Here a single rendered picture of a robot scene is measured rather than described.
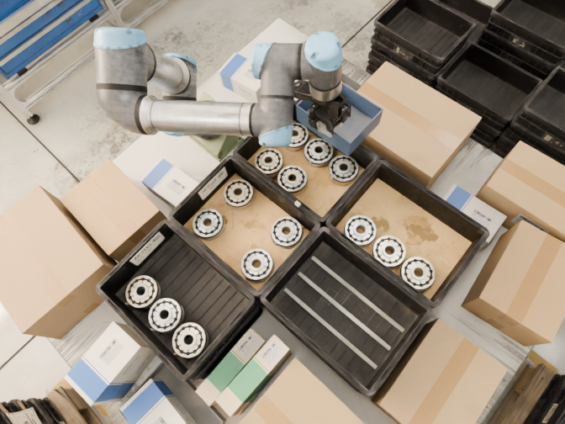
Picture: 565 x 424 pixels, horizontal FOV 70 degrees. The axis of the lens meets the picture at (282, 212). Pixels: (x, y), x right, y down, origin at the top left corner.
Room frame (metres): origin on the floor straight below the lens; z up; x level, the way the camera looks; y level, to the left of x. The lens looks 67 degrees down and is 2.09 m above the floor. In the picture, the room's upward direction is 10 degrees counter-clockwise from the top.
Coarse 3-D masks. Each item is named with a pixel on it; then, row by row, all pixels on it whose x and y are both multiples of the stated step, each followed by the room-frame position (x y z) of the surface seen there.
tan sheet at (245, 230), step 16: (256, 192) 0.61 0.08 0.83; (208, 208) 0.58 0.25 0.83; (224, 208) 0.57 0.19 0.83; (256, 208) 0.55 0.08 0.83; (272, 208) 0.54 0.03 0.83; (192, 224) 0.54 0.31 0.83; (208, 224) 0.53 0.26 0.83; (224, 224) 0.52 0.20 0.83; (240, 224) 0.51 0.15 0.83; (256, 224) 0.49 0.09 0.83; (272, 224) 0.48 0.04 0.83; (224, 240) 0.46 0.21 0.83; (240, 240) 0.45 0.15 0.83; (256, 240) 0.44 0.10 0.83; (224, 256) 0.40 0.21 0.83; (240, 256) 0.39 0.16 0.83; (272, 256) 0.38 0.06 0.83; (240, 272) 0.34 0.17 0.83; (272, 272) 0.32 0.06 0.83; (256, 288) 0.28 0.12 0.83
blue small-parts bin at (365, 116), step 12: (348, 96) 0.74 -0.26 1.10; (360, 96) 0.71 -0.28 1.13; (300, 108) 0.70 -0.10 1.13; (360, 108) 0.71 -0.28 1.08; (372, 108) 0.68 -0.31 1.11; (300, 120) 0.70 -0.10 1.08; (348, 120) 0.68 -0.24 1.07; (360, 120) 0.67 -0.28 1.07; (372, 120) 0.62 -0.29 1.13; (336, 132) 0.60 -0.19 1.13; (348, 132) 0.64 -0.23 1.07; (360, 132) 0.59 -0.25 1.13; (336, 144) 0.60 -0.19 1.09; (348, 144) 0.57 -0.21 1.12
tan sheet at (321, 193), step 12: (252, 156) 0.76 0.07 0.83; (288, 156) 0.73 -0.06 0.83; (300, 156) 0.72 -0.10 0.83; (312, 168) 0.67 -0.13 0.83; (324, 168) 0.66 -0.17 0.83; (360, 168) 0.63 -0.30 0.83; (276, 180) 0.65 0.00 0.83; (312, 180) 0.62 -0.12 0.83; (324, 180) 0.61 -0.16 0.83; (312, 192) 0.58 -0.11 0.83; (324, 192) 0.57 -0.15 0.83; (336, 192) 0.56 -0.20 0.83; (312, 204) 0.53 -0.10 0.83; (324, 204) 0.52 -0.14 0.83
